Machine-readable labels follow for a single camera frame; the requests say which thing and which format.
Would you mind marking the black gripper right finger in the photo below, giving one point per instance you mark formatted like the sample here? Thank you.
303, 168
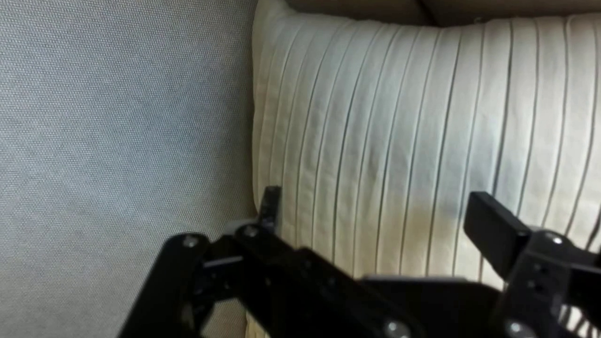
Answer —
545, 283

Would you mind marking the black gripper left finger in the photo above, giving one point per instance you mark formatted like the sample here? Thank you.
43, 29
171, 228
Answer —
282, 283

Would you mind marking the small cream pleated pillow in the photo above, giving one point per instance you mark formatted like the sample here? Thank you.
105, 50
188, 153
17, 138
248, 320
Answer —
406, 125

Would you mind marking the grey fabric sofa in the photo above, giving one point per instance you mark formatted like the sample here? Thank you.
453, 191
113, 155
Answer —
94, 157

